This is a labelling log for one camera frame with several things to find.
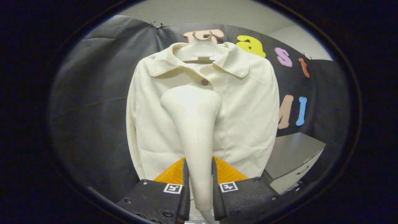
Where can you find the white clothes hanger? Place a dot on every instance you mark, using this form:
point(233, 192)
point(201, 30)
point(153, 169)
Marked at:
point(202, 49)

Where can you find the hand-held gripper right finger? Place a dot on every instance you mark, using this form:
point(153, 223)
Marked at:
point(215, 189)

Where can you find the grey cabinet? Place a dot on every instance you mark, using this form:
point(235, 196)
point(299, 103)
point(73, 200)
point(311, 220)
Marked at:
point(289, 155)

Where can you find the cream button-up shirt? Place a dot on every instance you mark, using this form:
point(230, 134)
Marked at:
point(245, 109)

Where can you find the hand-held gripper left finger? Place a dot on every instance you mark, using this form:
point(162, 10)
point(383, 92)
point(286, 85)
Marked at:
point(186, 189)

